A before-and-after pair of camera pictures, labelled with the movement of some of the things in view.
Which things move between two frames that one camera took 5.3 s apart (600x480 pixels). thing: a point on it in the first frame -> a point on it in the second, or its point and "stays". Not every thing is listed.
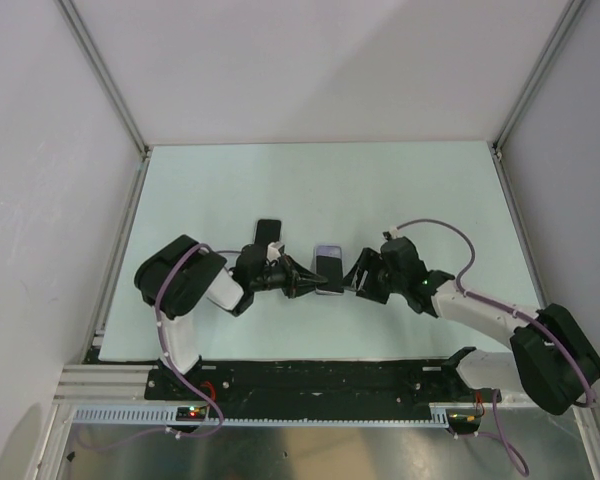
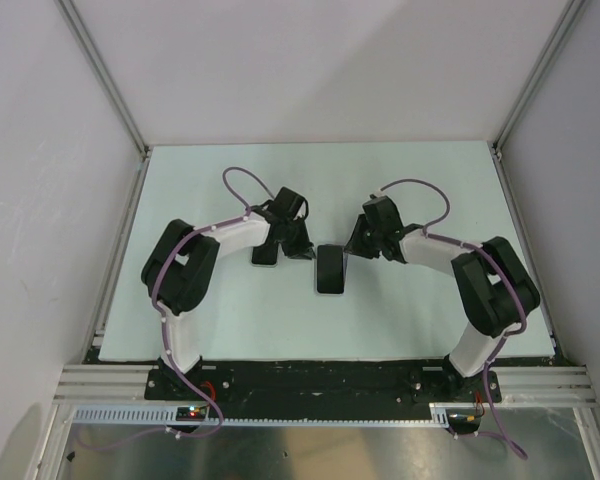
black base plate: x=320 y=386 stays
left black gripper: x=294 y=275 -> x=304 y=248
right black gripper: x=368 y=261 -> x=355 y=245
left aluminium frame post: x=111 y=91 stays
